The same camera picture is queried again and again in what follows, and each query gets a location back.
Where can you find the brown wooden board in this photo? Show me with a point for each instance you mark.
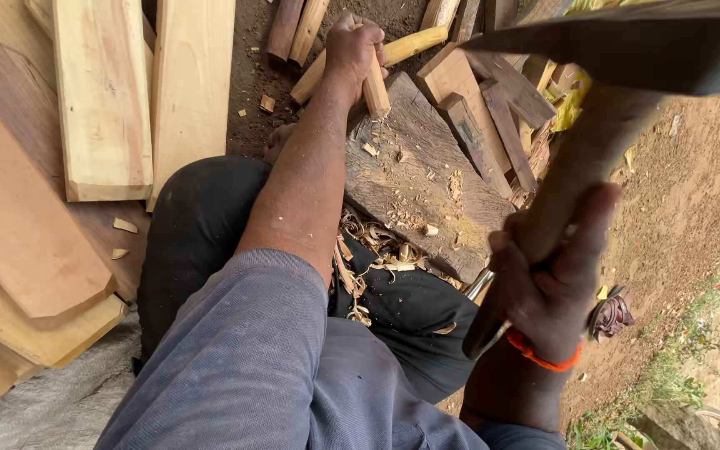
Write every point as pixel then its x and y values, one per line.
pixel 29 106

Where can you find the orange wristband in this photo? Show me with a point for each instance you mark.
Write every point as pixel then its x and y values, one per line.
pixel 538 357

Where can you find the dark wooden batten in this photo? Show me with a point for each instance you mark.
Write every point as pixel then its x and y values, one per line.
pixel 510 137
pixel 472 144
pixel 513 87

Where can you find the person's foot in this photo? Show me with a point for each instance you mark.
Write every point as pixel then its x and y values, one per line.
pixel 277 140

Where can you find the pile of wood shavings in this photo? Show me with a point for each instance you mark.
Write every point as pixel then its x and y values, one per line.
pixel 372 240

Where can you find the brown sandal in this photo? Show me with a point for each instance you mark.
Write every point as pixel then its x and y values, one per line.
pixel 613 314

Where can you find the pale short stick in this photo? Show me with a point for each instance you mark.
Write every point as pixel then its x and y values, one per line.
pixel 309 28

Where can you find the reddish wooden board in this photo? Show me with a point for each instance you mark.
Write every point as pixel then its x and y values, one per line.
pixel 16 219

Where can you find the pale wooden block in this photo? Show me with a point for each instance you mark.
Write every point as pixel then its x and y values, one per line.
pixel 457 84

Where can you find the long pale round stick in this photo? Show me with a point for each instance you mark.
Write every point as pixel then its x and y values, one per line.
pixel 413 42

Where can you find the person's grey shirt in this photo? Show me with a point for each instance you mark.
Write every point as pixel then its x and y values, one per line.
pixel 254 369

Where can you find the small wood chip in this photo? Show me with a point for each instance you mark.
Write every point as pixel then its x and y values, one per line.
pixel 267 104

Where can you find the shiny metal tool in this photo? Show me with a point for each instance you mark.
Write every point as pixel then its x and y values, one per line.
pixel 479 284

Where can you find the weathered wooden chopping block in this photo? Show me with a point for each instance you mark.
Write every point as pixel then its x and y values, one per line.
pixel 422 181

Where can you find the yellow bag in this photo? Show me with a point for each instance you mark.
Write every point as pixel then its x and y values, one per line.
pixel 569 106

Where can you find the person's black trousers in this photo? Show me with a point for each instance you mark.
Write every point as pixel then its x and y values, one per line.
pixel 204 219

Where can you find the person's left hand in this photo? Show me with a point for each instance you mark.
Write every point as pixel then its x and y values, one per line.
pixel 349 56

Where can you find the short pale wooden peg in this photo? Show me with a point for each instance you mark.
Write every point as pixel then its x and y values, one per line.
pixel 377 94

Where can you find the person's right hand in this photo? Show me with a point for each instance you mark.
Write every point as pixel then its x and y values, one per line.
pixel 544 306

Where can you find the dark brown stick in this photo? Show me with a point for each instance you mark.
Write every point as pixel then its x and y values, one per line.
pixel 285 28

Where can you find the pale wooden plank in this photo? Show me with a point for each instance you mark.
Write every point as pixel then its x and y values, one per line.
pixel 191 87
pixel 104 94

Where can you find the grey stone block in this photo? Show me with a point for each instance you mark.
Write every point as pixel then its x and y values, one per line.
pixel 679 431

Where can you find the person's right fingers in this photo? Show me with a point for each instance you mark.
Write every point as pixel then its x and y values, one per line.
pixel 591 231

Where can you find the person's left fingers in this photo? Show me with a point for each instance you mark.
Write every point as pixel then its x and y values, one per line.
pixel 374 39

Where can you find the heap of wood offcuts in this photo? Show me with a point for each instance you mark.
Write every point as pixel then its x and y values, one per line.
pixel 541 75

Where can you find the grey woven sack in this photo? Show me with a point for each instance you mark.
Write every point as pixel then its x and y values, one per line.
pixel 47 406

